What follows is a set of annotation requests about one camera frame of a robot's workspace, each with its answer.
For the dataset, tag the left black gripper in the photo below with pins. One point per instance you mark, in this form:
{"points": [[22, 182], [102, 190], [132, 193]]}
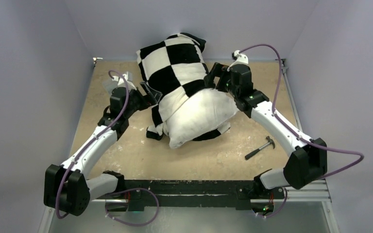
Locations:
{"points": [[146, 101]]}

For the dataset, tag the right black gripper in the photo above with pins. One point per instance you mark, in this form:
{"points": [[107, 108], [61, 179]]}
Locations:
{"points": [[216, 76]]}

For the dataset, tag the black white checkered pillowcase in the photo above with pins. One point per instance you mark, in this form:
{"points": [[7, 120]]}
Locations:
{"points": [[176, 68]]}

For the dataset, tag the white pillow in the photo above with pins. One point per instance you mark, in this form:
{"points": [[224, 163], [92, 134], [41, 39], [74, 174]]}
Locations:
{"points": [[207, 110]]}

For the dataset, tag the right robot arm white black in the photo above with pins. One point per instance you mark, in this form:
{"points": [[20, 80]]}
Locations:
{"points": [[307, 160]]}

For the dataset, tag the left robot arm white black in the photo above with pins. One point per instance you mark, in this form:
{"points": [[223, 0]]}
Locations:
{"points": [[66, 187]]}

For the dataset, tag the clear plastic organizer box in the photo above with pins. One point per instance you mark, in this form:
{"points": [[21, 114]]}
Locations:
{"points": [[109, 85]]}

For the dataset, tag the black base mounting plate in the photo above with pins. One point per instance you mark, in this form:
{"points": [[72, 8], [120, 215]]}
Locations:
{"points": [[236, 194]]}

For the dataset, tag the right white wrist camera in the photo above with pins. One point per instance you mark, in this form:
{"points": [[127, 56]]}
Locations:
{"points": [[239, 58]]}

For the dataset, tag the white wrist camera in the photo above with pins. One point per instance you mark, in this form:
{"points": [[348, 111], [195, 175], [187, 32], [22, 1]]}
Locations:
{"points": [[124, 80], [239, 58]]}

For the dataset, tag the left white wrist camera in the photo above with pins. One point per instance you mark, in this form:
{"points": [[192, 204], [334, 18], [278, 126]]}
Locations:
{"points": [[124, 80]]}

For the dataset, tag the black handled hammer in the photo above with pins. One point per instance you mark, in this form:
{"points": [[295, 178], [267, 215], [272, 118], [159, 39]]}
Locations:
{"points": [[270, 142]]}

